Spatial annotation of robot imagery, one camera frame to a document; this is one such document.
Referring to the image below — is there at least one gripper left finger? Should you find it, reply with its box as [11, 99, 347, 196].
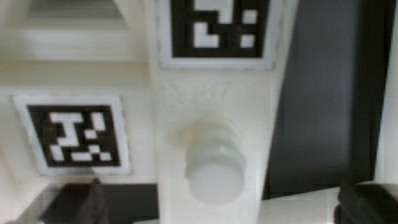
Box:
[16, 179, 110, 224]

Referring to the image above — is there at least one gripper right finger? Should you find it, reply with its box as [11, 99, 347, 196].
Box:
[334, 182, 398, 224]

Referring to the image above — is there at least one white chair back frame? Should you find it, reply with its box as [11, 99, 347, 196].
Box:
[0, 0, 398, 224]

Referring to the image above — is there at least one white chair seat part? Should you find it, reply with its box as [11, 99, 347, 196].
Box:
[13, 95, 245, 202]

